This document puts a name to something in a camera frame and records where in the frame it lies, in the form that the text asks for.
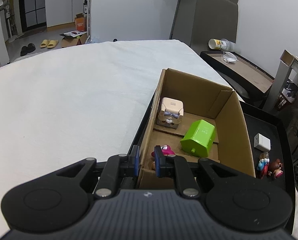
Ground yellow slipper right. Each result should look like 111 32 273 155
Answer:
46 40 58 49

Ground black slippers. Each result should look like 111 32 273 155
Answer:
20 43 36 57

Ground brown hair girl figurine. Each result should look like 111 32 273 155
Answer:
268 159 283 179

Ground white cabinet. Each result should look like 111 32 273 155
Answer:
45 0 84 28

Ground brown cardboard box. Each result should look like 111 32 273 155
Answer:
138 69 255 189

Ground red blue figurine with bottle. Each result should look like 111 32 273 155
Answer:
256 152 270 179

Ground open cardboard box on floor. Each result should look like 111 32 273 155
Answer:
61 30 88 48

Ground grey shelf post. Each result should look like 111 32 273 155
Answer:
263 50 294 113

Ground grey panel board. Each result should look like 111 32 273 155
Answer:
190 0 238 54

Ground yellow slipper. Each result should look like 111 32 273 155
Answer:
40 39 50 48
46 40 58 49

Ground white power adapter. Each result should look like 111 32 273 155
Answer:
253 133 271 152

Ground orange box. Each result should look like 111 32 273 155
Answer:
75 13 86 31

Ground beige cube face toy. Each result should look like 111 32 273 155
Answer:
156 97 184 129

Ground white table cloth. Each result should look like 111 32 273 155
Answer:
0 39 298 240

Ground green plastic house toy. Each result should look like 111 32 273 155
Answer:
180 120 216 158

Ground pink figurine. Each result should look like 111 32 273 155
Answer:
151 145 175 170

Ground yellow slipper left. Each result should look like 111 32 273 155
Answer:
40 39 50 48

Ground white yellow paper cup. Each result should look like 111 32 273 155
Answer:
208 39 236 51

